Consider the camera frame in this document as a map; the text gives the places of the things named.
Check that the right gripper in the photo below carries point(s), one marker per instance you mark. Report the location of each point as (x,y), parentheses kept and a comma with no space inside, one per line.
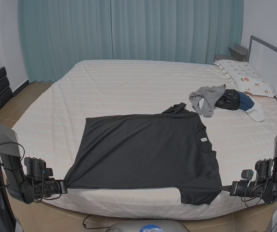
(238,188)

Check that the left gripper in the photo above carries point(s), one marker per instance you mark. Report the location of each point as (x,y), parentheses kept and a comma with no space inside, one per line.
(60,186)

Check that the black T-shirt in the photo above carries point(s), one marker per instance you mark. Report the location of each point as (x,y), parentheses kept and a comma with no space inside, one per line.
(141,148)

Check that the bed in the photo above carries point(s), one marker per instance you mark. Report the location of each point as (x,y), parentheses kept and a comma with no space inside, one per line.
(128,86)

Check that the white garment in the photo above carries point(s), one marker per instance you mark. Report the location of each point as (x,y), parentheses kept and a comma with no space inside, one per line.
(257,113)

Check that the blue garment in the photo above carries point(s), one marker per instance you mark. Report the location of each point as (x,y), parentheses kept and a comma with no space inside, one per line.
(246,103)

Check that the black shiny garment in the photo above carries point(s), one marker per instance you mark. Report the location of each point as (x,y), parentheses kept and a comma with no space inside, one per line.
(228,100)

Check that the grey garment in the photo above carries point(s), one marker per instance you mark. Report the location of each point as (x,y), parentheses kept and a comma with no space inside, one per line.
(208,95)

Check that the white printed pillow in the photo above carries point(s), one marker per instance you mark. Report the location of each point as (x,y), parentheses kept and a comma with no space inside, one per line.
(245,76)

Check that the grey bedside table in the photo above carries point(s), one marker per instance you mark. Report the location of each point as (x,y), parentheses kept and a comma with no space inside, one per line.
(237,49)

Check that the blue-green curtain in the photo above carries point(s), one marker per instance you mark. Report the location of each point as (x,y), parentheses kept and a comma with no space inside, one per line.
(80,32)

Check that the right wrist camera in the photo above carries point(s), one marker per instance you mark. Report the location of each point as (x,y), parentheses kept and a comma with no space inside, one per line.
(246,174)

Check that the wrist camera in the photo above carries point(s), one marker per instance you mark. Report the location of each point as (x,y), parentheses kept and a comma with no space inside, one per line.
(246,174)
(47,172)

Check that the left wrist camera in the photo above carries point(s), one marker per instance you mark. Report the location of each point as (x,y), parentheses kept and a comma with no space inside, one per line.
(47,172)

